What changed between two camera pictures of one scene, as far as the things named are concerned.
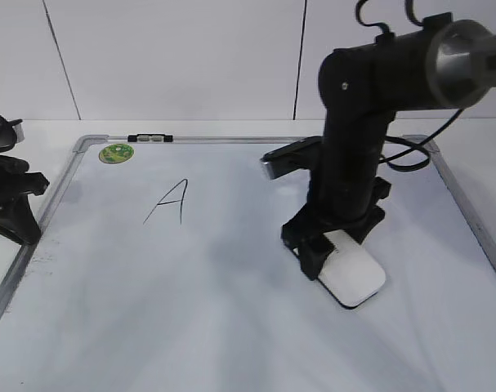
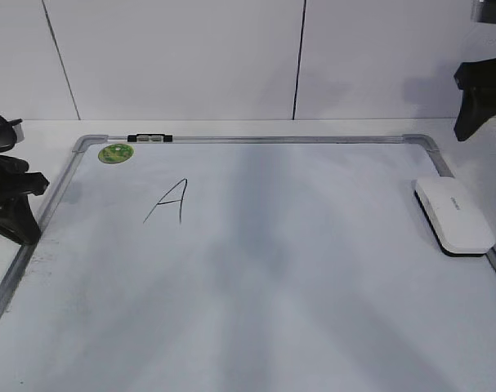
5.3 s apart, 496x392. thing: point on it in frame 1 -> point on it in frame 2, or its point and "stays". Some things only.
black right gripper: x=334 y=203 -> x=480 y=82
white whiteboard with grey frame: x=162 y=266 stays
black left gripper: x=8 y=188 stays
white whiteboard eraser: x=351 y=274 -> x=458 y=222
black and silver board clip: x=150 y=137 stays
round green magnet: x=115 y=153 stays
